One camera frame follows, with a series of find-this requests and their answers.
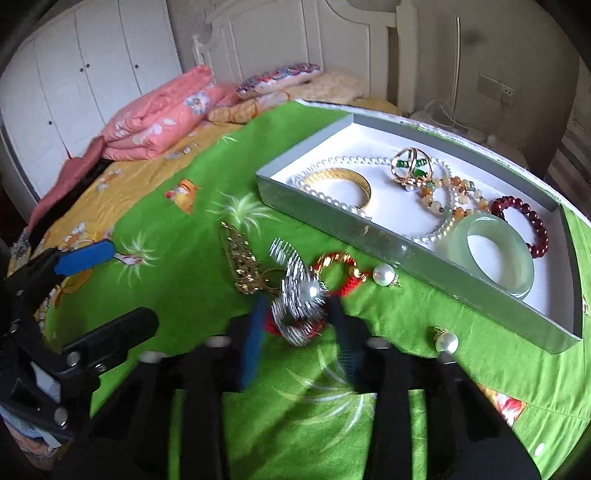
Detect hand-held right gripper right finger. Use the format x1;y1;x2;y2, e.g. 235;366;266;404
330;300;509;480

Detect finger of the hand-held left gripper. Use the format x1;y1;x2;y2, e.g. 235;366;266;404
9;240;116;296
60;308;160;370

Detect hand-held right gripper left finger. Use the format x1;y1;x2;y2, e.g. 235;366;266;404
92;295;269;480

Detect silver rhinestone pearl brooch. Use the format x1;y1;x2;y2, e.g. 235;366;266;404
268;237;331;347

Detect gold bangle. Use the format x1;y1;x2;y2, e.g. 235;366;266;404
302;168;372;213

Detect multicolour stone bead bracelet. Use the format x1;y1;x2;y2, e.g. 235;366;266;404
416;173;489;220

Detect white pearl necklace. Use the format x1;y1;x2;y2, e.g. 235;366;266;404
290;154;462;245

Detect pale green jade bangle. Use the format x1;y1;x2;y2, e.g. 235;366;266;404
445;213;536;301

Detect gold ring ornament green stones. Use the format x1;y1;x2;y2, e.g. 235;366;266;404
392;147;435;189

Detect grey cardboard box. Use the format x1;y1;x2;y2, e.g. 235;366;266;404
255;112;583;355

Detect dark red bead bracelet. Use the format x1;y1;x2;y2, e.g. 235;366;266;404
489;195;550;257

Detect dark pink cloth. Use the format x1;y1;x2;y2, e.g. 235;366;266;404
28;136;109;229

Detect gold filigree hair ornament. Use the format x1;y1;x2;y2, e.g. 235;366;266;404
221;222;284;296

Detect white pearl earring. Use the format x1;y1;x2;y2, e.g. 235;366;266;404
433;327;460;356
372;264;402;289

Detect green printed cloth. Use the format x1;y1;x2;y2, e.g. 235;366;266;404
41;99;591;480

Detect pink floral quilt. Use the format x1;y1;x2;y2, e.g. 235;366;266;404
99;65;238;162

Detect white wardrobe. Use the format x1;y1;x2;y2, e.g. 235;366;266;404
0;0;183;208

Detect white power strip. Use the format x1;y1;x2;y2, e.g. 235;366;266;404
465;128;502;145

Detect embroidered pillow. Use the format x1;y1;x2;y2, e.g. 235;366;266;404
235;62;321;100

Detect yellow pillow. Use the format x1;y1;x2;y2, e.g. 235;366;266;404
208;69;370;123

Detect white wooden headboard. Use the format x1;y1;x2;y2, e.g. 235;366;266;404
191;0;419;112

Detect white pipe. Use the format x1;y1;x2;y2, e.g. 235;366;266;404
454;17;462;116

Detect red cord gold bracelet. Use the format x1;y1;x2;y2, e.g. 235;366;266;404
310;251;370;296

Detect white cable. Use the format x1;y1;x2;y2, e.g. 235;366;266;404
422;97;490;139

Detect wall socket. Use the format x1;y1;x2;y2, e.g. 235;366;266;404
475;74;518;104

